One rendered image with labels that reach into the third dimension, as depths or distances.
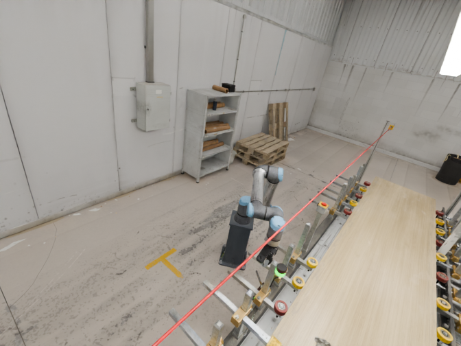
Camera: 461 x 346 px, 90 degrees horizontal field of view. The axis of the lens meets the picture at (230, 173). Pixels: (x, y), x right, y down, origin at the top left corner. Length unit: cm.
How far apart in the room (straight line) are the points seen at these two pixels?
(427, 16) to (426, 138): 331
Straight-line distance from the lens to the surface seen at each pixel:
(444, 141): 920
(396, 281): 227
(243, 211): 245
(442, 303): 235
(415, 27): 918
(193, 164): 418
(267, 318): 192
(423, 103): 905
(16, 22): 299
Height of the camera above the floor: 221
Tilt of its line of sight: 28 degrees down
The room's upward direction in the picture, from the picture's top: 10 degrees clockwise
